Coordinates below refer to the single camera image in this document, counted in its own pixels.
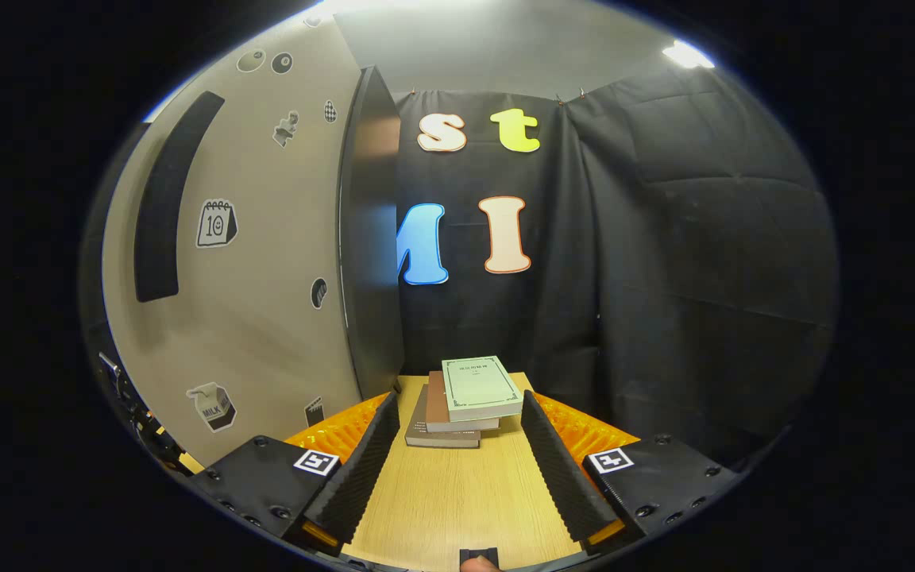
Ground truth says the black backdrop cloth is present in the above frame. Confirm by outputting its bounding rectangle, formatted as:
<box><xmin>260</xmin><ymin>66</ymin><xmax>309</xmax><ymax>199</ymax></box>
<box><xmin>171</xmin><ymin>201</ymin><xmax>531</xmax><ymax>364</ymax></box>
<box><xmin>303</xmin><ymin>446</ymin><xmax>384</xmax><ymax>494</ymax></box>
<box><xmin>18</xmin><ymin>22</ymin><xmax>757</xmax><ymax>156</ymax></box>
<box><xmin>390</xmin><ymin>68</ymin><xmax>840</xmax><ymax>481</ymax></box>

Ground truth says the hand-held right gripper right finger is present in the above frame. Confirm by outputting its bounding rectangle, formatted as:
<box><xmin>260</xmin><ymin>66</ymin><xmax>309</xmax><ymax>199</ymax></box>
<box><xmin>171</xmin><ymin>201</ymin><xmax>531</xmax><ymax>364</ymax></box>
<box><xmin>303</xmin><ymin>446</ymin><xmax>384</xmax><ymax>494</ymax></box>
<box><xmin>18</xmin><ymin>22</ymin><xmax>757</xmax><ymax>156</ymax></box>
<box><xmin>521</xmin><ymin>389</ymin><xmax>742</xmax><ymax>558</ymax></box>

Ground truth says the beige cabinet door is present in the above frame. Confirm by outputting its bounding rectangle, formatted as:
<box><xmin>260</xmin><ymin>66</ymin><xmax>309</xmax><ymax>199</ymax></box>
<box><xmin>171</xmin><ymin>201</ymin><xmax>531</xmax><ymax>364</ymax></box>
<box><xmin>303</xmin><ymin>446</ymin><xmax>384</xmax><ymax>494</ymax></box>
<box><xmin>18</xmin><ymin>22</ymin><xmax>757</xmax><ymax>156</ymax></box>
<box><xmin>100</xmin><ymin>16</ymin><xmax>365</xmax><ymax>471</ymax></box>

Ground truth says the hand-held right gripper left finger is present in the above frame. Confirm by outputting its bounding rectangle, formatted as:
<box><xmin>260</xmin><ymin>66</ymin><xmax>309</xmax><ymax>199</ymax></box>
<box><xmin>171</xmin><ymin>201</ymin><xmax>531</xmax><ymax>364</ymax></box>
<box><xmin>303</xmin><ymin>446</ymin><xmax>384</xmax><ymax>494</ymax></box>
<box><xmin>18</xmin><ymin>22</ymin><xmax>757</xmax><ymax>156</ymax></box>
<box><xmin>191</xmin><ymin>389</ymin><xmax>401</xmax><ymax>558</ymax></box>

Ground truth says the black door handle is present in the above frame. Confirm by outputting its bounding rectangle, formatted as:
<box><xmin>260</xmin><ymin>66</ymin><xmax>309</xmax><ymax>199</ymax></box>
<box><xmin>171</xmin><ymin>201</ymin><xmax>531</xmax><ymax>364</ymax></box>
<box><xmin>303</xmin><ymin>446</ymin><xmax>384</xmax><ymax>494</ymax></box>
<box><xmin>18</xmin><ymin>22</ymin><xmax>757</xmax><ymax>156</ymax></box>
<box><xmin>133</xmin><ymin>91</ymin><xmax>226</xmax><ymax>304</ymax></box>

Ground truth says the dark brown book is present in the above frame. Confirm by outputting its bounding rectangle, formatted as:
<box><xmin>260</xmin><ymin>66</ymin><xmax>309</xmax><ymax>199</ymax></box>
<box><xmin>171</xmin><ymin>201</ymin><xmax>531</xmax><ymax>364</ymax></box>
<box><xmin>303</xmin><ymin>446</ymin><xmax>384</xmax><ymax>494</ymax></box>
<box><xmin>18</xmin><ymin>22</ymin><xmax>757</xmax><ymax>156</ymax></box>
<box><xmin>404</xmin><ymin>385</ymin><xmax>482</xmax><ymax>450</ymax></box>

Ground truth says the green book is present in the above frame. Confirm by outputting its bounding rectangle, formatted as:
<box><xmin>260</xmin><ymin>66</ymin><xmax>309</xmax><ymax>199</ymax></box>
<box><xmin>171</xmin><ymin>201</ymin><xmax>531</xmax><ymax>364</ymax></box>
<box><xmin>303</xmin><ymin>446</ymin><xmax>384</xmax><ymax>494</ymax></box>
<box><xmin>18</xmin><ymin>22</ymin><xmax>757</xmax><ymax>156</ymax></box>
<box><xmin>441</xmin><ymin>355</ymin><xmax>524</xmax><ymax>423</ymax></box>

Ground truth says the small ceiling light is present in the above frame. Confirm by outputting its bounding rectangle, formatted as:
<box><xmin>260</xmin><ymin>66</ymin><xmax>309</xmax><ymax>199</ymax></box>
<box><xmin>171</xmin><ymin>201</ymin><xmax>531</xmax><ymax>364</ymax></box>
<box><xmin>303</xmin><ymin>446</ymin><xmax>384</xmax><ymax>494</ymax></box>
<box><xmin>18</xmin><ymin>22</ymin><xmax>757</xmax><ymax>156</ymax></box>
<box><xmin>661</xmin><ymin>40</ymin><xmax>717</xmax><ymax>71</ymax></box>

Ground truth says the light brown book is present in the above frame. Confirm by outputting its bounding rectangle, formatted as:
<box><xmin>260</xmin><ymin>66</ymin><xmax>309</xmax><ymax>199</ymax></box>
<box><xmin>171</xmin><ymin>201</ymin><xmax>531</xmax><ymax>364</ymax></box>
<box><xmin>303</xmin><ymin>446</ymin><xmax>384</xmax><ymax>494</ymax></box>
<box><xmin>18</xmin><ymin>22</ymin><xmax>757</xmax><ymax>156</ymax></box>
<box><xmin>425</xmin><ymin>370</ymin><xmax>500</xmax><ymax>434</ymax></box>

